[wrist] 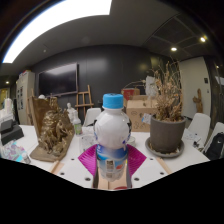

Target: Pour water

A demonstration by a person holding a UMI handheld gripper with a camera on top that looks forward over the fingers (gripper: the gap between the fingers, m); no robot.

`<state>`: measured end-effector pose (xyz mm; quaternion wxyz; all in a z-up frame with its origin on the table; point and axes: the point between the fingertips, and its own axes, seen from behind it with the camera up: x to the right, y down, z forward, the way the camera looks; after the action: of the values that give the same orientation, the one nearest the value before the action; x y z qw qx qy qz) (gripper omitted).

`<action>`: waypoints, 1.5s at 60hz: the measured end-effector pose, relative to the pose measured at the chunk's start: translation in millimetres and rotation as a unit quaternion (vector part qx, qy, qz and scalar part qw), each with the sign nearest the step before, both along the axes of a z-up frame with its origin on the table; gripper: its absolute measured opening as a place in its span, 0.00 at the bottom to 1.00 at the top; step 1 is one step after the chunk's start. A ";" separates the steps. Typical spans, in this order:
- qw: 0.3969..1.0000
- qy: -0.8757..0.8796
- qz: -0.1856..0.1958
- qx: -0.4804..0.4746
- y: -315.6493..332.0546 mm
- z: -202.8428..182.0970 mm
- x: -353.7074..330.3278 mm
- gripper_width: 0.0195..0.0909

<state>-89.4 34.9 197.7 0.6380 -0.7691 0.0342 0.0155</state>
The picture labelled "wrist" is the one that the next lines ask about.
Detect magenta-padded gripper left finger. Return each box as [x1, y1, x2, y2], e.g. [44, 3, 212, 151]
[54, 143, 99, 190]

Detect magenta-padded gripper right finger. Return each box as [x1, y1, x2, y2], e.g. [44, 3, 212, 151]
[125, 143, 168, 190]

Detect blue-capped plastic water bottle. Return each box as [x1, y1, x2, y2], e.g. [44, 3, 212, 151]
[93, 93, 133, 184]

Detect grey plant saucer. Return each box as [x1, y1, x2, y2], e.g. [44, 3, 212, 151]
[144, 137, 185, 159]

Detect small white cup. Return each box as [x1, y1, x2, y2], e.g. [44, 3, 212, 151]
[127, 134, 137, 147]

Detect dried plant in grey pot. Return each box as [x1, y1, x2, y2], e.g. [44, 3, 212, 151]
[149, 61, 187, 154]

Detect brown carved sculpture model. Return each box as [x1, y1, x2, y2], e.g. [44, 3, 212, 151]
[28, 95, 76, 163]

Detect green-labelled spray bottle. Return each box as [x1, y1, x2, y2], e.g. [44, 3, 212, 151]
[72, 111, 83, 136]

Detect cardboard box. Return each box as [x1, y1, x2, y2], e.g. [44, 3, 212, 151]
[125, 95, 158, 133]

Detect papers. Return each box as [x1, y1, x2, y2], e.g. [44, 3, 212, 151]
[181, 128, 204, 148]

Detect colourful printed book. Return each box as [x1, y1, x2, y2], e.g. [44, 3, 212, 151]
[0, 139, 28, 161]

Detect wooden easel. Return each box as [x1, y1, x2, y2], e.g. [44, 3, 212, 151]
[74, 84, 95, 118]

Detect black backpack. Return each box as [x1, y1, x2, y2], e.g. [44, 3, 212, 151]
[204, 132, 224, 161]

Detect black stacked boxes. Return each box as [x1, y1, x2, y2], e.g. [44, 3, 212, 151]
[0, 118, 25, 146]

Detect red box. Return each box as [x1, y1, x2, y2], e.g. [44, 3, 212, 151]
[120, 87, 141, 101]

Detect wooden figure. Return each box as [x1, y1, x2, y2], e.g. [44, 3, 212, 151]
[192, 88, 204, 114]

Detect white cabinet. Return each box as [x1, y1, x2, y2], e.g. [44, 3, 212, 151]
[15, 70, 36, 126]

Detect white foam model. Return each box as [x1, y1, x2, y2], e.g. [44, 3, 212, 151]
[0, 98, 15, 123]

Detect ceiling spotlights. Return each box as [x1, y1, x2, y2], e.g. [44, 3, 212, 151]
[169, 35, 208, 53]

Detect long ceiling light panel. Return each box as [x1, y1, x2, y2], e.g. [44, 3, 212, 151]
[2, 0, 113, 64]

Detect black wall screen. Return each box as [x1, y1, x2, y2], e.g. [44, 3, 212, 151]
[37, 63, 79, 98]

